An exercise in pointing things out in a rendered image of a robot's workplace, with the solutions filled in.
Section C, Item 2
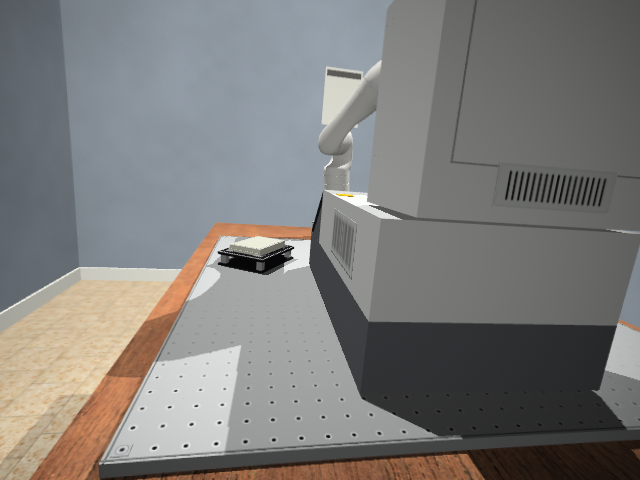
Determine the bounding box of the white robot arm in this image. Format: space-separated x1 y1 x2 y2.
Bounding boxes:
318 61 381 192

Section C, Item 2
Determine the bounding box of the cream rectangular well plate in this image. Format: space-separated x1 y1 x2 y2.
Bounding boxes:
229 236 286 256

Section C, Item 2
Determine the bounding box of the black rectangular frame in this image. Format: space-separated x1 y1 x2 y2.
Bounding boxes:
218 245 294 274

